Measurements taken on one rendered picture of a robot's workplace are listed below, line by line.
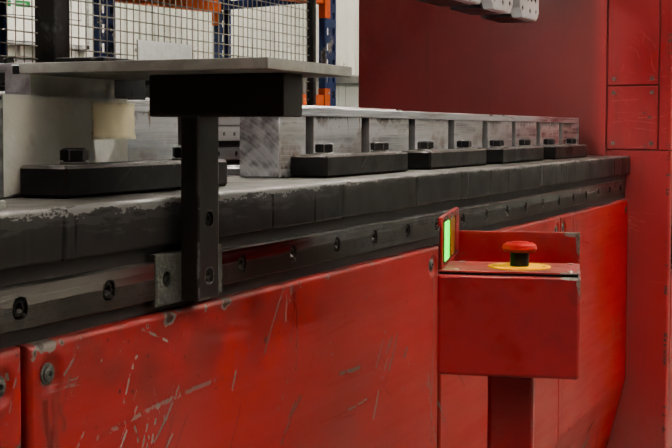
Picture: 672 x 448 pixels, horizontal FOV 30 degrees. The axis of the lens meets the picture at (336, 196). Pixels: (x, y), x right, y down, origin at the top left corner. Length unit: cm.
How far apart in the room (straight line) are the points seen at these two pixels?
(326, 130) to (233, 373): 57
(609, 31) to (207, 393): 218
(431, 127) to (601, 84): 114
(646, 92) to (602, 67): 13
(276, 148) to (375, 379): 33
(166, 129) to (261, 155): 28
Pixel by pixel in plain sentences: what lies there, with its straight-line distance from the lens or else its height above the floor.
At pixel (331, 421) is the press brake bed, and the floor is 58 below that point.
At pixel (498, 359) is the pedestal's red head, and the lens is 144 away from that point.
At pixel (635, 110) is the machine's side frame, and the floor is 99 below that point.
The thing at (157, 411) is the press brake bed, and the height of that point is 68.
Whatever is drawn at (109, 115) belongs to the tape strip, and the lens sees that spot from 131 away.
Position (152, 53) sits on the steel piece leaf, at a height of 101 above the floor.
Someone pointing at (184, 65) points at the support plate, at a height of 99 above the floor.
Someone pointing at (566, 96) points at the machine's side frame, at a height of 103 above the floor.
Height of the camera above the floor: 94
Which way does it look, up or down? 3 degrees down
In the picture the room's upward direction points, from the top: straight up
